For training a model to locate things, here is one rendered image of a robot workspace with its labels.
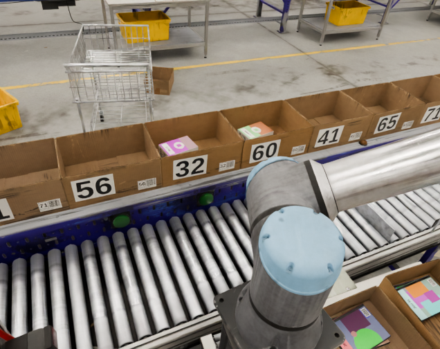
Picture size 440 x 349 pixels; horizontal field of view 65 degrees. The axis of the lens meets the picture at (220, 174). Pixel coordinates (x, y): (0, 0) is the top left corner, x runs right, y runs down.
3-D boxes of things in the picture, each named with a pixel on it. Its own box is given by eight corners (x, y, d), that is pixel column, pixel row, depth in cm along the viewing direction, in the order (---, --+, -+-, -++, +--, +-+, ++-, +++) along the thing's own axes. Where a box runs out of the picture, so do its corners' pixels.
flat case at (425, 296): (455, 305, 131) (457, 303, 130) (419, 323, 125) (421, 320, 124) (427, 276, 140) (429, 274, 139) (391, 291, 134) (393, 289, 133)
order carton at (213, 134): (162, 188, 154) (160, 158, 143) (145, 151, 174) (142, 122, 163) (240, 169, 168) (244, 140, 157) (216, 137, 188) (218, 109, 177)
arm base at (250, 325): (338, 335, 74) (353, 311, 68) (267, 379, 66) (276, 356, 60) (285, 269, 87) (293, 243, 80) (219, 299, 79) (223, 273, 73)
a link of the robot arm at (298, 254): (252, 327, 64) (267, 270, 53) (245, 253, 77) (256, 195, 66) (332, 329, 65) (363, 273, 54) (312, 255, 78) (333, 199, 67)
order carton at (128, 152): (69, 210, 141) (59, 179, 130) (63, 167, 161) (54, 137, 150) (162, 188, 154) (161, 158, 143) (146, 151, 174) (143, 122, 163)
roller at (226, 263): (241, 309, 132) (242, 302, 128) (194, 215, 167) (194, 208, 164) (252, 305, 133) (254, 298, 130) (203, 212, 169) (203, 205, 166)
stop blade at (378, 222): (387, 243, 159) (394, 230, 153) (326, 181, 190) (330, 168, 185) (387, 242, 159) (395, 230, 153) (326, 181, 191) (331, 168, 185)
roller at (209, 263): (225, 315, 129) (226, 308, 126) (180, 219, 165) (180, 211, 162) (237, 310, 131) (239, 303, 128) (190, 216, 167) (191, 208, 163)
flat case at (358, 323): (389, 337, 120) (391, 335, 119) (350, 363, 112) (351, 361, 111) (361, 305, 129) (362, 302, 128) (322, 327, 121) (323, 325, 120)
